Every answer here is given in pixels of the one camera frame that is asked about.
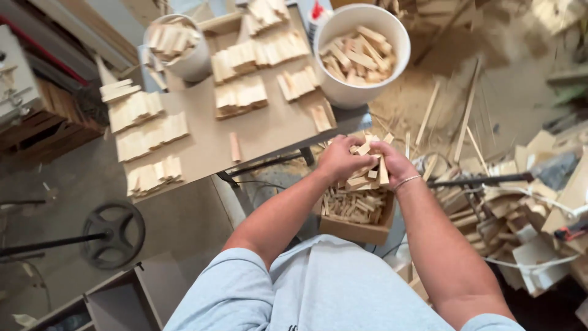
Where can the wooden crate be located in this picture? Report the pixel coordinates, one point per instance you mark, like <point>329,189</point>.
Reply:
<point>50,119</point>

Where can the grey cabinet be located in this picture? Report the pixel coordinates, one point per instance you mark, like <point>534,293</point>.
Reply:
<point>99,299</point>

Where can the single loose wooden block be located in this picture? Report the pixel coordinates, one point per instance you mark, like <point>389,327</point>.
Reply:
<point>234,147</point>

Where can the person's left fingers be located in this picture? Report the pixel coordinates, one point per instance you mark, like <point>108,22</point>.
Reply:
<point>356,154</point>

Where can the person's right hand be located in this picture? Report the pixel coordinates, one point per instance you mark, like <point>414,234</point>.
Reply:
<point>395,161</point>

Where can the small white plastic bucket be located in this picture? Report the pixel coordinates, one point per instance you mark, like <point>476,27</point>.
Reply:
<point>181,48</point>

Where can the black metal handwheel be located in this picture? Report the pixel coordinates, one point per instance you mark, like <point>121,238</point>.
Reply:
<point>113,235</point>

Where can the rows of stacked wooden blocks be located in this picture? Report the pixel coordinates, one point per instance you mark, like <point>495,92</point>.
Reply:
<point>220,92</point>

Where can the large white plastic bucket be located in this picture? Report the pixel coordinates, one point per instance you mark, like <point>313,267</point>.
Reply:
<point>362,55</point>

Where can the person's right fingers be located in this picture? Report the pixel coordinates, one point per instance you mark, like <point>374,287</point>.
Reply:
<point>381,154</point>

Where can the handful of small wooden blocks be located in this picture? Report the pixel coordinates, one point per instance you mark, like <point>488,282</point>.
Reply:
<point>367,172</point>

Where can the long thin wooden strips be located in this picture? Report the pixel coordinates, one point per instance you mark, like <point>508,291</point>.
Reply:
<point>459,115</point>

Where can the cardboard box of wooden blocks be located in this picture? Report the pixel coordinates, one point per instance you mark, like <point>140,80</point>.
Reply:
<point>356,214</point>

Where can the person's left hand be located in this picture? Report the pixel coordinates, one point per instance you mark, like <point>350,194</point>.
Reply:
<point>338,158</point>

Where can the heap of wood offcuts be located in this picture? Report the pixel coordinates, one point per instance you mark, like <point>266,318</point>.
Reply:
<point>519,216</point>

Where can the grey machine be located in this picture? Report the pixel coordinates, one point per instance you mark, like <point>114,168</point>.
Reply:
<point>16,76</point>

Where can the person's grey t-shirt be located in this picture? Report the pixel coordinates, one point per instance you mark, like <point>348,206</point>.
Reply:
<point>321,289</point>

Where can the brown cardboard table sheet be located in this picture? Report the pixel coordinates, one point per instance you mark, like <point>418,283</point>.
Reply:
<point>229,124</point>

